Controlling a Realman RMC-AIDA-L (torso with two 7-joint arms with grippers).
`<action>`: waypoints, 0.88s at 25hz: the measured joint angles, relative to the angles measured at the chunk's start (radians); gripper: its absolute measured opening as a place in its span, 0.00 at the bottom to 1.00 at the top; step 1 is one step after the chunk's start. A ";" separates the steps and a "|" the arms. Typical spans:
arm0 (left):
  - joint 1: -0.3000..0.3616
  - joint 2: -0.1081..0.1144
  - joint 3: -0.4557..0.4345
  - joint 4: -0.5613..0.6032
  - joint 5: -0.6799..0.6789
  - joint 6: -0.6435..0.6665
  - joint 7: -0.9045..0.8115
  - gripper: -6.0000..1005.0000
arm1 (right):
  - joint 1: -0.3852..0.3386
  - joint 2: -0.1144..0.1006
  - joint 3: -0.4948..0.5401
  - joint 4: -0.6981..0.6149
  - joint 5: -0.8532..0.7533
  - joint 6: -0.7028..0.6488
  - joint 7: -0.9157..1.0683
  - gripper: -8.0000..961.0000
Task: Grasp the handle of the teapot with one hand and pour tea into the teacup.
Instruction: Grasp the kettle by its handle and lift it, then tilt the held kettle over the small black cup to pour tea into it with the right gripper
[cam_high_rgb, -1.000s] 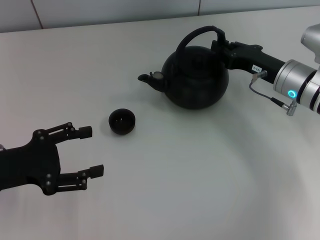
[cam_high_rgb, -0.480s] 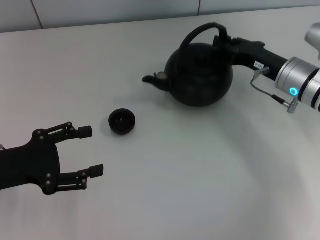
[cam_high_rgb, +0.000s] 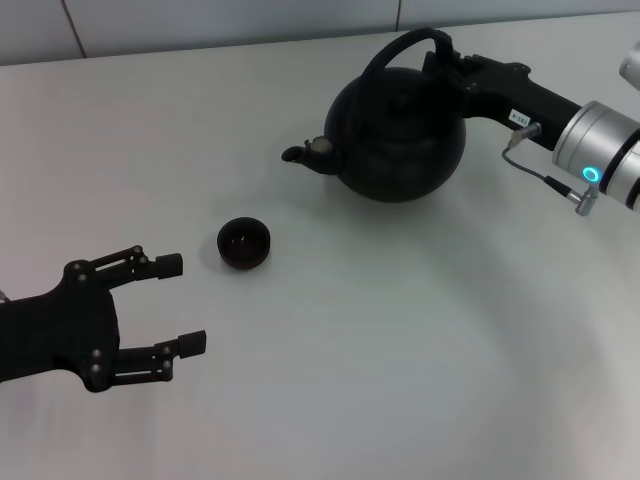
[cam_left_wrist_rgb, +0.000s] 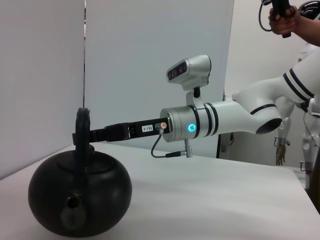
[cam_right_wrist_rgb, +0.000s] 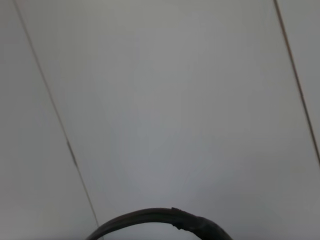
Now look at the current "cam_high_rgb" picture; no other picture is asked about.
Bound small dark teacup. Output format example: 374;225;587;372
216;216;274;272

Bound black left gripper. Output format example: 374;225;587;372
0;244;208;394

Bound black cast iron teapot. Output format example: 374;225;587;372
280;27;469;204

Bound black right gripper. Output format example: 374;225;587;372
422;49;586;151

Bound right gripper cable with connector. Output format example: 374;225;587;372
501;122;601;217

